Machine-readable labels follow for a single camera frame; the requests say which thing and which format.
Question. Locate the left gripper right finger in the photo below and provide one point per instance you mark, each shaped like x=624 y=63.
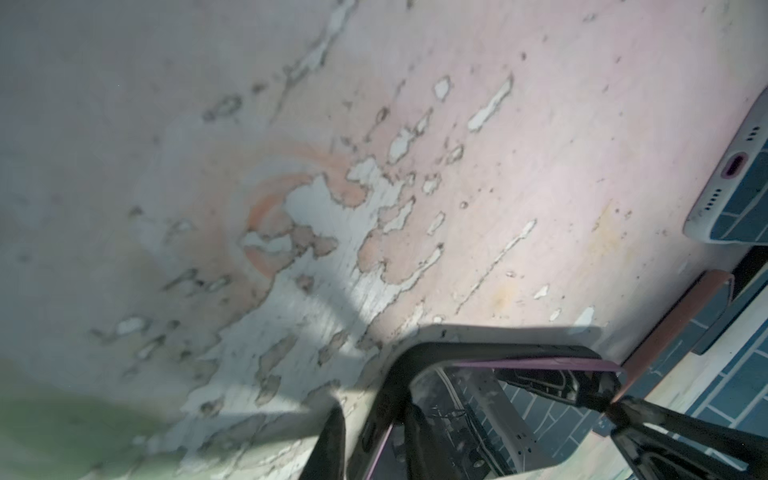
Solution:
x=425 y=457

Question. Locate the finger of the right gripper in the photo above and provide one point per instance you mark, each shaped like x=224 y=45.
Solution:
x=658 y=443

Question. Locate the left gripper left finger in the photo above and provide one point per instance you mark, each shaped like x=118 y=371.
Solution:
x=327 y=460

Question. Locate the black phone case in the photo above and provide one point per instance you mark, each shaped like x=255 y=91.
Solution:
x=391 y=397
x=748 y=280

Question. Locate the pink phone case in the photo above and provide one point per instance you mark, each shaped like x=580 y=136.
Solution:
x=676 y=334

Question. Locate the light blue phone case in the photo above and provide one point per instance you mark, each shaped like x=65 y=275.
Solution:
x=736 y=160

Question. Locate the black phone purple edge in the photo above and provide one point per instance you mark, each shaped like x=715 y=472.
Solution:
x=744 y=218

